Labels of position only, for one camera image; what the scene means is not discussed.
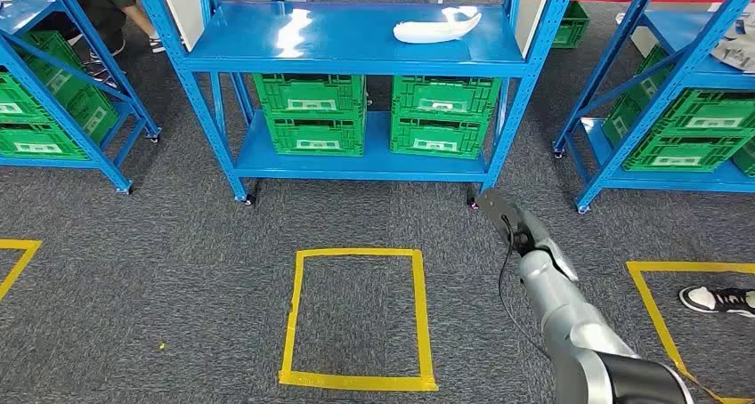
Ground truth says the right robot hand grey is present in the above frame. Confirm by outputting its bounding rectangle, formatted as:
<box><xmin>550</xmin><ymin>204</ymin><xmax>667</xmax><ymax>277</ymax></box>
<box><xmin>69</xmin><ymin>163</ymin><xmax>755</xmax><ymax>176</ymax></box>
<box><xmin>475</xmin><ymin>188</ymin><xmax>553</xmax><ymax>256</ymax></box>

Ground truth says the small white mirror cover part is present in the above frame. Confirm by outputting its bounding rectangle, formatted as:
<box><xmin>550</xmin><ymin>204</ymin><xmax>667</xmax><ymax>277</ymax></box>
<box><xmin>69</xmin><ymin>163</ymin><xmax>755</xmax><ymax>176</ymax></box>
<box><xmin>393</xmin><ymin>6</ymin><xmax>483</xmax><ymax>44</ymax></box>

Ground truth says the blue metal shelf rack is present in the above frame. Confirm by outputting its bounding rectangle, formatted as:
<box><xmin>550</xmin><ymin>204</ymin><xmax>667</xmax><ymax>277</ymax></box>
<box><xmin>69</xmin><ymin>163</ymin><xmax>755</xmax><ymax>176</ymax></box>
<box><xmin>0</xmin><ymin>0</ymin><xmax>161</xmax><ymax>195</ymax></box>
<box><xmin>130</xmin><ymin>0</ymin><xmax>580</xmax><ymax>209</ymax></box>
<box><xmin>552</xmin><ymin>0</ymin><xmax>755</xmax><ymax>215</ymax></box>

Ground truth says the yellow floor tape square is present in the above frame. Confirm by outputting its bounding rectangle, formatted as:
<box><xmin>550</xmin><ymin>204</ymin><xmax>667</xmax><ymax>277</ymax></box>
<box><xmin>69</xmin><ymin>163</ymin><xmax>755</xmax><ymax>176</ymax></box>
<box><xmin>278</xmin><ymin>247</ymin><xmax>439</xmax><ymax>392</ymax></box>
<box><xmin>0</xmin><ymin>238</ymin><xmax>43</xmax><ymax>303</ymax></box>
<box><xmin>626</xmin><ymin>261</ymin><xmax>755</xmax><ymax>404</ymax></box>

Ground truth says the white table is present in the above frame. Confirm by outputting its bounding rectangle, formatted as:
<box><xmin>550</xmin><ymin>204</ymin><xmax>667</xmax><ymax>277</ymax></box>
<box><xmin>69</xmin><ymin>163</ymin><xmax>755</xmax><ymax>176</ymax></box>
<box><xmin>162</xmin><ymin>0</ymin><xmax>205</xmax><ymax>52</ymax></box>
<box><xmin>517</xmin><ymin>0</ymin><xmax>665</xmax><ymax>59</ymax></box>

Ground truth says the person's black white shoe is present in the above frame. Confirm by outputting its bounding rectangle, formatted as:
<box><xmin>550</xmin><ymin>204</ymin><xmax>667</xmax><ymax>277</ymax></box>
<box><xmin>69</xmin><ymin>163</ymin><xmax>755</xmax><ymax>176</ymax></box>
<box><xmin>678</xmin><ymin>285</ymin><xmax>755</xmax><ymax>320</ymax></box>

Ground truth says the grey printed cloth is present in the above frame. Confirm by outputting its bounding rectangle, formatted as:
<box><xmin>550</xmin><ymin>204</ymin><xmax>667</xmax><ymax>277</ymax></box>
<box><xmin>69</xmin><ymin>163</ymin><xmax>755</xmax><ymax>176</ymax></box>
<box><xmin>710</xmin><ymin>12</ymin><xmax>755</xmax><ymax>74</ymax></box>

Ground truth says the person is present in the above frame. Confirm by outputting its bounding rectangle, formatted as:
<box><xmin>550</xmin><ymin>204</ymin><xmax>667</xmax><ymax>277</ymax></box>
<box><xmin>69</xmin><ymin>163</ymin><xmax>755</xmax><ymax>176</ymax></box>
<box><xmin>35</xmin><ymin>0</ymin><xmax>167</xmax><ymax>87</ymax></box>

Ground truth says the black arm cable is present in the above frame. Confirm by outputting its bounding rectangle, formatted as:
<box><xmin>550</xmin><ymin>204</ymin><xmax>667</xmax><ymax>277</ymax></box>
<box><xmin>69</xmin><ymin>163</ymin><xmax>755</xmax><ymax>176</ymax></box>
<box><xmin>498</xmin><ymin>215</ymin><xmax>553</xmax><ymax>361</ymax></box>

